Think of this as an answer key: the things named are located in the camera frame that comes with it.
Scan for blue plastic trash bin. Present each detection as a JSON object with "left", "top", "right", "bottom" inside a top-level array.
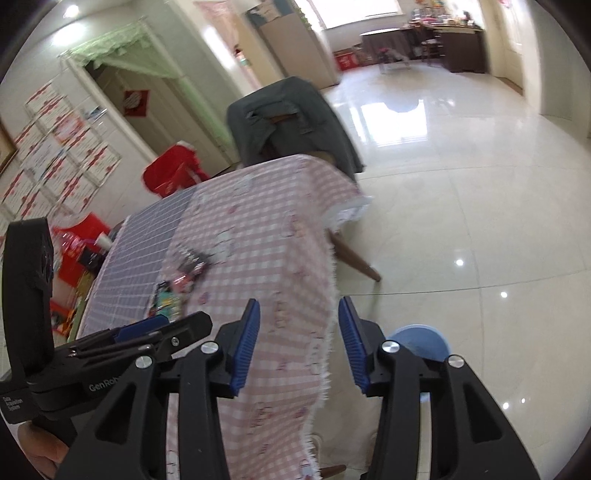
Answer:
[{"left": 386, "top": 324, "right": 452, "bottom": 362}]

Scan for person's left hand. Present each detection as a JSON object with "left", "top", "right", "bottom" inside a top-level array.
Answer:
[{"left": 17, "top": 422, "right": 69, "bottom": 479}]

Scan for green snack wrapper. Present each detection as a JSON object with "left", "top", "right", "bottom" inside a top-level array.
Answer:
[{"left": 149, "top": 279, "right": 188, "bottom": 322}]

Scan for grey grid tablecloth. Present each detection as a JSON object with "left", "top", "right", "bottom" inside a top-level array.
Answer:
[{"left": 78, "top": 186, "right": 197, "bottom": 338}]

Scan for black red snack wrapper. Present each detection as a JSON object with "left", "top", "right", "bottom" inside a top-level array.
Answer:
[{"left": 174, "top": 247, "right": 212, "bottom": 280}]

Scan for pink checkered tablecloth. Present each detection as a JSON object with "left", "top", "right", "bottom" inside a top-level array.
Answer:
[{"left": 161, "top": 155, "right": 370, "bottom": 479}]

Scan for white paper cup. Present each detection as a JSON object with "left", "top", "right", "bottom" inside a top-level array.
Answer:
[{"left": 94, "top": 232, "right": 113, "bottom": 252}]

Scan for wooden table leg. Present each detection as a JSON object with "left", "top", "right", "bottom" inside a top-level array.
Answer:
[{"left": 328, "top": 230, "right": 382, "bottom": 283}]

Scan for red gift boxes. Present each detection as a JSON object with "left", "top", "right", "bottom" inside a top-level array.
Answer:
[{"left": 50, "top": 213, "right": 111, "bottom": 341}]

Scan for red bag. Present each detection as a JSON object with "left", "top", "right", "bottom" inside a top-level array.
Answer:
[{"left": 142, "top": 141, "right": 209, "bottom": 198}]

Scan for chair with grey jacket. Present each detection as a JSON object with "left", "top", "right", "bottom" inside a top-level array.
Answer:
[{"left": 226, "top": 76, "right": 365, "bottom": 180}]

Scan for red door decoration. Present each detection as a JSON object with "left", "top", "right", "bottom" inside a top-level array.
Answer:
[{"left": 122, "top": 90, "right": 149, "bottom": 118}]

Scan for beige refrigerator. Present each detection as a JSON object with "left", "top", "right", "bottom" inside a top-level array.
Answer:
[{"left": 245, "top": 1, "right": 341, "bottom": 90}]

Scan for green door curtain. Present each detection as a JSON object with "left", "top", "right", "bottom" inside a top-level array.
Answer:
[{"left": 64, "top": 21, "right": 232, "bottom": 154}]

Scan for red cardboard box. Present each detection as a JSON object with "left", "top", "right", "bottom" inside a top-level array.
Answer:
[{"left": 334, "top": 48, "right": 362, "bottom": 72}]

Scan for dark dining table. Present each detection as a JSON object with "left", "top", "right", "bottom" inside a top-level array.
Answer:
[{"left": 361, "top": 28, "right": 414, "bottom": 71}]

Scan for wooden chair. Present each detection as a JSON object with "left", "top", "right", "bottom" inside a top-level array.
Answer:
[{"left": 415, "top": 24, "right": 444, "bottom": 65}]

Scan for dark wooden cabinet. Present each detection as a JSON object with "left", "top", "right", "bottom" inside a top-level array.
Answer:
[{"left": 437, "top": 28, "right": 488, "bottom": 74}]

